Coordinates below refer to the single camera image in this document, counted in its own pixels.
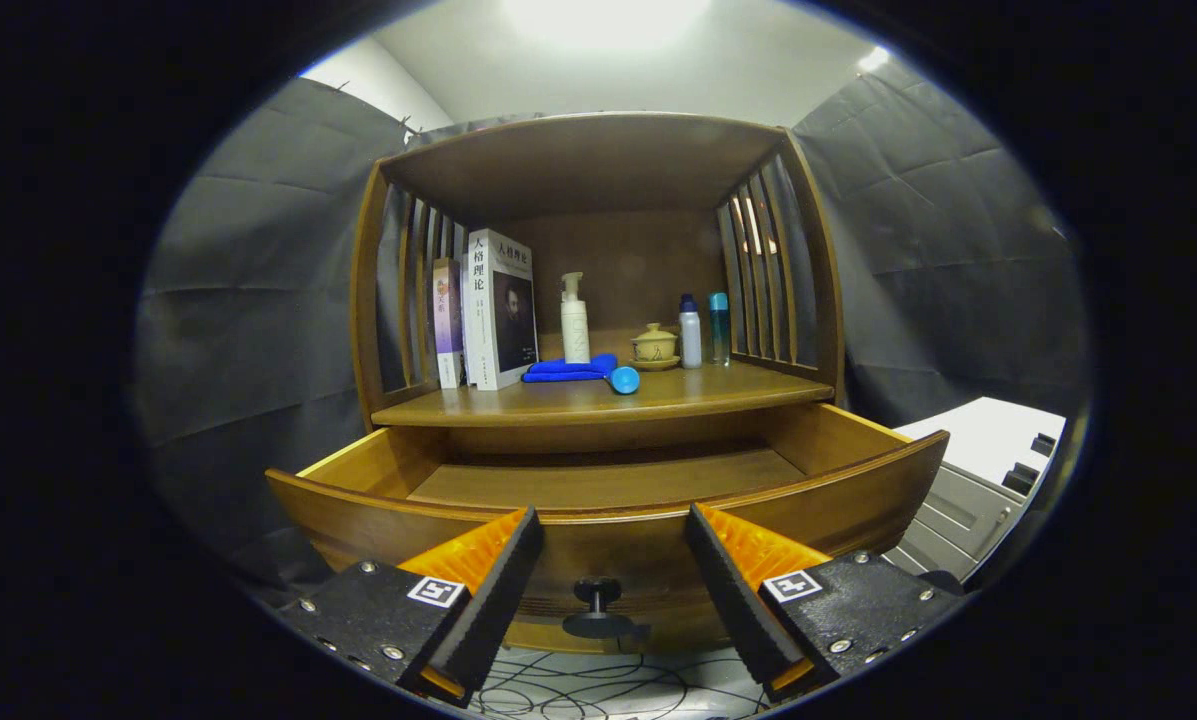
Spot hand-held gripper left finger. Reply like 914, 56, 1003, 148
273, 505, 546, 706

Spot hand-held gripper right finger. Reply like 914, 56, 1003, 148
683, 503, 964, 701

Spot black drawer knob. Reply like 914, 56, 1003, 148
561, 576, 639, 641

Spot brown wooden drawer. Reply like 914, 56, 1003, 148
264, 402, 951, 656

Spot wooden countertop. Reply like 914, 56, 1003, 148
371, 360, 835, 429

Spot grey white-topped drawer unit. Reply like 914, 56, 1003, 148
880, 396, 1069, 586

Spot brown wooden cabinet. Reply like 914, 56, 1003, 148
350, 110, 847, 471

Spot blue folded cloth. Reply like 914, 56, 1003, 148
521, 353, 619, 384

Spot white bottle with blue cap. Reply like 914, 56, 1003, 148
679, 294, 704, 370

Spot yellow lidded teacup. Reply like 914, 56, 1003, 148
632, 323, 679, 363

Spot teal bottle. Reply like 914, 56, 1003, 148
709, 292, 732, 367

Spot white pump bottle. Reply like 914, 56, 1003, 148
560, 272, 592, 365

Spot purple book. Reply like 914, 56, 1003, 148
431, 257, 465, 390

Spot white book with portrait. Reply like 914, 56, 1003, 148
461, 228, 540, 392

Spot large round ceiling light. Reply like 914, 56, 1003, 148
498, 0, 714, 56

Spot black floor cables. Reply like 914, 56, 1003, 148
473, 650, 769, 719

